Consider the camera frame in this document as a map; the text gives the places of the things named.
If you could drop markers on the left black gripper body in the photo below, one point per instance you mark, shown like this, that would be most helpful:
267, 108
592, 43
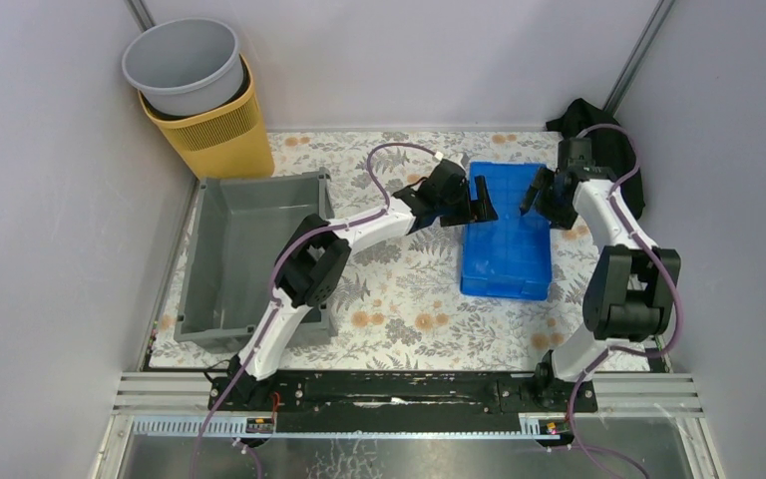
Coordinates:
465, 207

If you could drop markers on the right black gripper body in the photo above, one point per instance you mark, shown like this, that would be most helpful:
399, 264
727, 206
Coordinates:
555, 210

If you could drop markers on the blue plastic divided crate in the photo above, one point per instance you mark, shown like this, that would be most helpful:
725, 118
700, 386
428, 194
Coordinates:
510, 257

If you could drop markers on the large grey plastic crate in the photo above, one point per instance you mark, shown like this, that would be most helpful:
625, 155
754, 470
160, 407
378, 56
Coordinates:
240, 228

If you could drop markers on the grey plastic waste bin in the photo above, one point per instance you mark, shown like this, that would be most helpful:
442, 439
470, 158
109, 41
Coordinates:
185, 67

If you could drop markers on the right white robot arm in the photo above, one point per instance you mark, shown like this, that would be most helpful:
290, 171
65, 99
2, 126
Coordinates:
630, 295

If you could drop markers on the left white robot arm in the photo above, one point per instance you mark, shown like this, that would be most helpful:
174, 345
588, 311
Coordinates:
311, 264

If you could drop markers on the black cloth bundle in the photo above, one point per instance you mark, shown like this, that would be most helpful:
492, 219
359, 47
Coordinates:
610, 148

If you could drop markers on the floral patterned table mat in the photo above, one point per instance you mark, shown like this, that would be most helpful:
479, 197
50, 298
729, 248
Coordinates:
399, 304

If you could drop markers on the yellow slatted waste bin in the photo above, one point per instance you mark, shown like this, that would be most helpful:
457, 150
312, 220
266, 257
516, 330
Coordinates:
229, 141

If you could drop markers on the aluminium frame base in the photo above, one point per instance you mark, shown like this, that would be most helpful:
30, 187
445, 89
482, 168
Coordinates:
175, 404

